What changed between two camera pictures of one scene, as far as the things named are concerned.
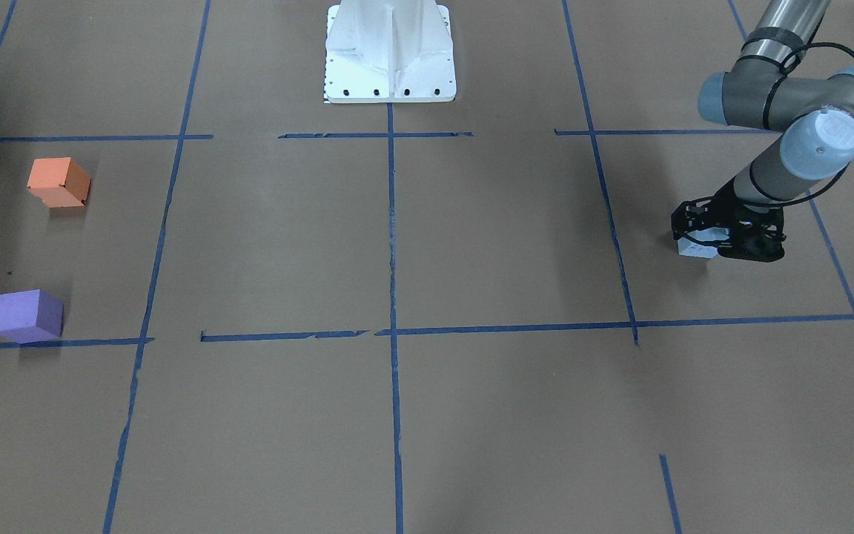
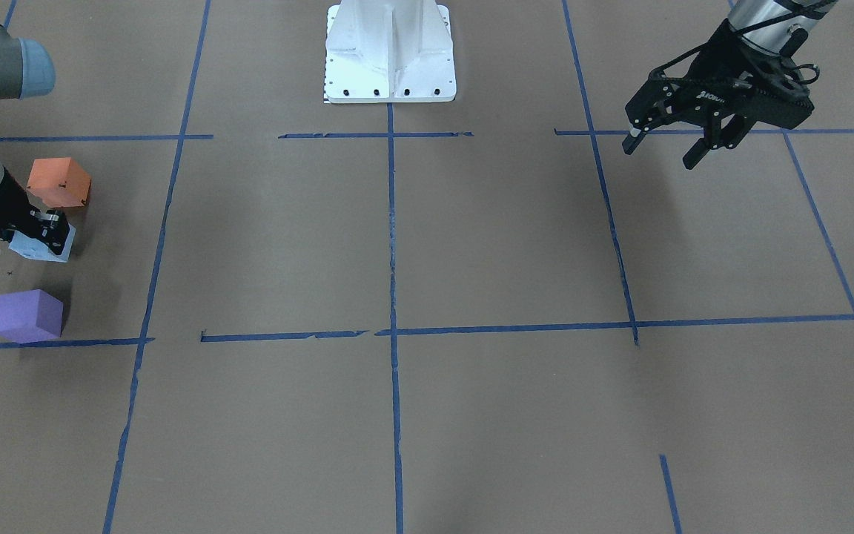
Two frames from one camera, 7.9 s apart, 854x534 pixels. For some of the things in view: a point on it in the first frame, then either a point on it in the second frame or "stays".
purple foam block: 28,316 stays
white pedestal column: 389,51 stays
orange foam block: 59,182 stays
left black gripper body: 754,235 -> 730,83
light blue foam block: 687,247 -> 38,248
